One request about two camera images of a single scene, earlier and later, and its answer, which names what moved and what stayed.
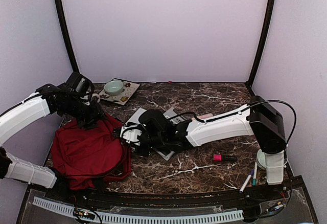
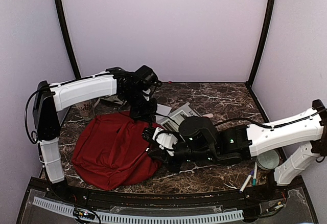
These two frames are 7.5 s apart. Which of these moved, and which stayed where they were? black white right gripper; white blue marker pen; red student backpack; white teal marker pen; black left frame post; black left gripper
Moved: red student backpack; black left gripper; black white right gripper
Stayed: black left frame post; white teal marker pen; white blue marker pen
